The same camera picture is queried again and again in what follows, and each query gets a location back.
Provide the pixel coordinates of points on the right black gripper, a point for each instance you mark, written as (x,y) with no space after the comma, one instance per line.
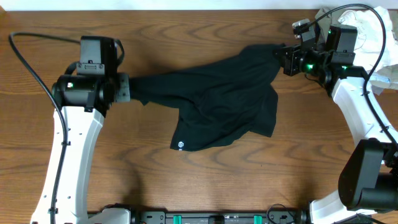
(288,63)

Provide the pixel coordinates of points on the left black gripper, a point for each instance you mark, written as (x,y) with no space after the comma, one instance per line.
(124,94)

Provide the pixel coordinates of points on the black t-shirt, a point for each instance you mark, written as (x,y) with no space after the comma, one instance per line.
(219,102)

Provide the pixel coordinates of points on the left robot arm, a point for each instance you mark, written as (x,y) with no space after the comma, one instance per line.
(83,95)

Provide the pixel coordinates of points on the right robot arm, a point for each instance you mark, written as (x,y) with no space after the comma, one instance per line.
(368,182)

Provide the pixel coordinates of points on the beige folded garment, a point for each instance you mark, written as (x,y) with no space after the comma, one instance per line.
(389,71)

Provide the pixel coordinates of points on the white crumpled garment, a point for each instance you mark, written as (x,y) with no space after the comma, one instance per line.
(369,39)

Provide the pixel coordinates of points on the light blue striped garment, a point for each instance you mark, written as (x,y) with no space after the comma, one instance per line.
(380,82)

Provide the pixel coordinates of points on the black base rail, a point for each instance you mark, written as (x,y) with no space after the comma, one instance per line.
(274,216)

